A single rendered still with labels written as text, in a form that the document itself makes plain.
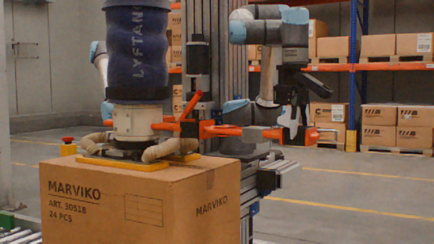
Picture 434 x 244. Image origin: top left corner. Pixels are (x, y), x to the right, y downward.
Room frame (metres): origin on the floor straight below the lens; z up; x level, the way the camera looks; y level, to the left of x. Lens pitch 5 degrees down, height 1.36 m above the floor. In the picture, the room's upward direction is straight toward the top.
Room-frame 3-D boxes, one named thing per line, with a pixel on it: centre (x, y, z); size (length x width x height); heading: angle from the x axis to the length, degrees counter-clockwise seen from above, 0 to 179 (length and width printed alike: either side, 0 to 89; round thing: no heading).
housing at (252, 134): (1.33, -0.11, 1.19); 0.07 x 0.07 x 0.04; 59
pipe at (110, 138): (1.58, 0.28, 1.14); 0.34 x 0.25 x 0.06; 59
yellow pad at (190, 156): (1.66, 0.23, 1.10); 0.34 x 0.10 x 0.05; 59
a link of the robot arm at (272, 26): (1.37, -0.20, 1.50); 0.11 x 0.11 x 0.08; 1
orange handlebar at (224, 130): (1.58, 0.05, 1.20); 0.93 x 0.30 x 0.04; 59
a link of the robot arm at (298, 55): (1.27, -0.22, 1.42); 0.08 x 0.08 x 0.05
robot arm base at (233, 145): (1.93, -0.08, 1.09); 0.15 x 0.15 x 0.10
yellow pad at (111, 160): (1.50, 0.33, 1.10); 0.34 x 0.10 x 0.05; 59
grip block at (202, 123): (1.45, 0.07, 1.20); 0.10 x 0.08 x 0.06; 149
